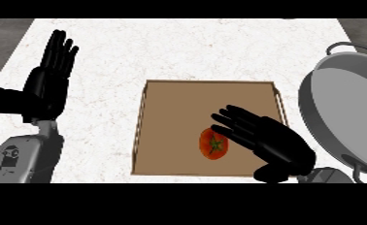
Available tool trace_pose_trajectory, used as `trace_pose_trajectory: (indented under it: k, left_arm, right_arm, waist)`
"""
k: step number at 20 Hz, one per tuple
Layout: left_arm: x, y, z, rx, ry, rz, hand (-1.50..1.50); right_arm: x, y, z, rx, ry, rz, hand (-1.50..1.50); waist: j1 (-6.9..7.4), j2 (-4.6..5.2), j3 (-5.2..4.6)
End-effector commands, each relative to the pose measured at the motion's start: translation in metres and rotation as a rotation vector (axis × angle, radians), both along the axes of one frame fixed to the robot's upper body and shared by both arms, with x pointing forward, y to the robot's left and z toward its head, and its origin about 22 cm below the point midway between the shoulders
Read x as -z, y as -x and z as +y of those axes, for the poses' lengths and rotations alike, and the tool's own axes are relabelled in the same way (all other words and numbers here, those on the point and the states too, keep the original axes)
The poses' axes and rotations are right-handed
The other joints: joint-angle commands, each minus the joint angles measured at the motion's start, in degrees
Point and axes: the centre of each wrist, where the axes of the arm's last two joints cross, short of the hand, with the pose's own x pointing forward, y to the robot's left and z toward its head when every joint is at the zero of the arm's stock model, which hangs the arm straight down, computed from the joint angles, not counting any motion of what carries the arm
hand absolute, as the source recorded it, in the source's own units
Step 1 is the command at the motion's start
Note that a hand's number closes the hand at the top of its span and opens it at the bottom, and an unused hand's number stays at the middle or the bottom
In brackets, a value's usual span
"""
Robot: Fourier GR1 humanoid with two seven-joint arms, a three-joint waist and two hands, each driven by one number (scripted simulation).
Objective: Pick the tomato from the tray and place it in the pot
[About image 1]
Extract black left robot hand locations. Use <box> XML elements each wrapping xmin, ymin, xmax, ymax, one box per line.
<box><xmin>0</xmin><ymin>29</ymin><xmax>79</xmax><ymax>124</ymax></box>

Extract red tomato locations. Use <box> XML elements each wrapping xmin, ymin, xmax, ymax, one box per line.
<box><xmin>198</xmin><ymin>127</ymin><xmax>230</xmax><ymax>161</ymax></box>

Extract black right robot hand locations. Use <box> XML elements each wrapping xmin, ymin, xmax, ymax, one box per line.
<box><xmin>208</xmin><ymin>104</ymin><xmax>318</xmax><ymax>184</ymax></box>

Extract grey metal pot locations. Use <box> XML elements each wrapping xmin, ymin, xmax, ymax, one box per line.
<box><xmin>297</xmin><ymin>41</ymin><xmax>367</xmax><ymax>184</ymax></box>

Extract brown wooden tray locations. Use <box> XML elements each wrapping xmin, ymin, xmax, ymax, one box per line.
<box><xmin>130</xmin><ymin>79</ymin><xmax>289</xmax><ymax>177</ymax></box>

